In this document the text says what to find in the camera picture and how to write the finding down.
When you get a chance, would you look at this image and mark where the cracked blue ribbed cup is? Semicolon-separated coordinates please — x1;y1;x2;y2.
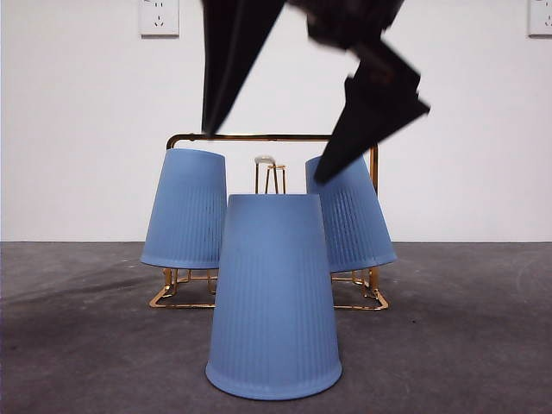
304;148;398;273

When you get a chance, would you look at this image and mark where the blue ribbed plastic cup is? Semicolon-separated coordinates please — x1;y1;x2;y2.
140;147;228;269
204;192;343;401

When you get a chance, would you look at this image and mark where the white wall socket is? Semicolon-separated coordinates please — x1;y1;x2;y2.
526;0;552;37
138;0;180;37

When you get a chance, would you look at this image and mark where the gold wire cup holder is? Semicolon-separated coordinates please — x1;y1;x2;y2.
148;132;389;311

